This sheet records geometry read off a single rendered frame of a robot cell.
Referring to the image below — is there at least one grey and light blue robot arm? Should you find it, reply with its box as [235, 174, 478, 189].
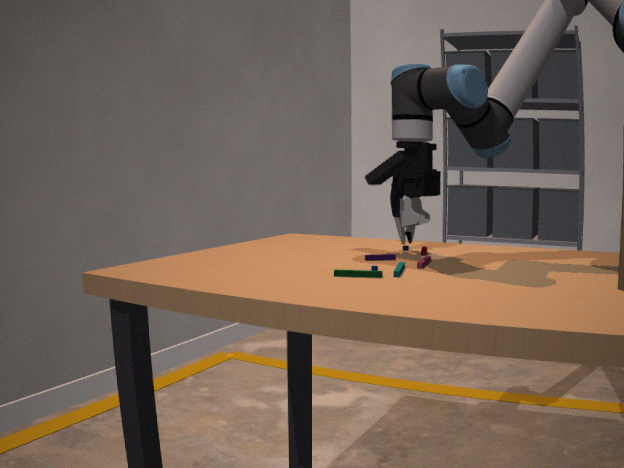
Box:
[391, 0, 624, 158]

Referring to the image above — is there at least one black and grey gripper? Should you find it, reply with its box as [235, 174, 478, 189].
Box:
[390, 141, 440, 245]

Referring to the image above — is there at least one turquoise rod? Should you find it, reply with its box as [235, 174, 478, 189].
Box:
[393, 262, 405, 277]

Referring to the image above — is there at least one purple rod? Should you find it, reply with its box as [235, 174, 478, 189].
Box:
[365, 254, 396, 261]

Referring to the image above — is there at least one pink rod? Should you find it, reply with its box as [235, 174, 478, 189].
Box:
[417, 256, 431, 268]

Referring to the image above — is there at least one green rod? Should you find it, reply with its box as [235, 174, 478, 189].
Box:
[334, 269, 383, 278]

